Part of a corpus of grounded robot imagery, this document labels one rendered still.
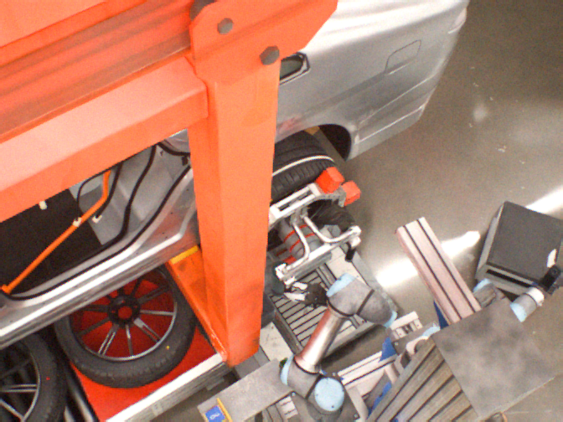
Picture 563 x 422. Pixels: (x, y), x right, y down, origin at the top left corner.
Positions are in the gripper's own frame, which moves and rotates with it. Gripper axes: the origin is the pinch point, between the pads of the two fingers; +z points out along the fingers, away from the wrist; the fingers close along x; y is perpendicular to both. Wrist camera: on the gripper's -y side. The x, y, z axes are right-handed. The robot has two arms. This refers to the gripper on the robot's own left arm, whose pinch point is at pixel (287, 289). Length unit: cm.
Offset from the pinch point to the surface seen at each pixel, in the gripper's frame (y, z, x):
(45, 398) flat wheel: 33, 96, -63
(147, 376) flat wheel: 41, 56, -42
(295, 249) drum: -6.2, 0.6, 16.7
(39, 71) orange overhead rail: -217, 43, -52
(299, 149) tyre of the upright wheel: -32, 8, 52
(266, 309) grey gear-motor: 42.5, 8.9, 3.1
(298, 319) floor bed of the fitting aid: 82, -7, 14
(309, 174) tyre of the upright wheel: -32, 1, 41
